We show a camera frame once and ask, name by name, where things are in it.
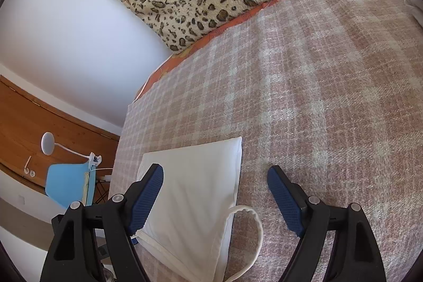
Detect white charging cable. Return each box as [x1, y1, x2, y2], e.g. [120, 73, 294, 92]
[89, 165, 115, 182]

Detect white desk lamp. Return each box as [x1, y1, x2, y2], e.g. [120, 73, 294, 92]
[40, 132, 103, 166]

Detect orange floral bed sheet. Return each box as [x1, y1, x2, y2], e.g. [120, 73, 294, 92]
[133, 0, 406, 101]

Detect folded white garment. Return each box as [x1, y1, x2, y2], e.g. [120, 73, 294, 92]
[404, 0, 423, 26]

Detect light blue chair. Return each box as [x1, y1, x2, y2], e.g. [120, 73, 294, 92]
[45, 162, 93, 208]

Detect white camisole top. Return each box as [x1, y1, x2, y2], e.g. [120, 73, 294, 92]
[136, 137, 264, 281]

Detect pink plaid blanket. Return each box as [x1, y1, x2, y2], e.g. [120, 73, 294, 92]
[110, 0, 422, 281]

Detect wooden wardrobe door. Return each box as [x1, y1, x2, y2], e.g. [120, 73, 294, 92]
[0, 77, 120, 194]

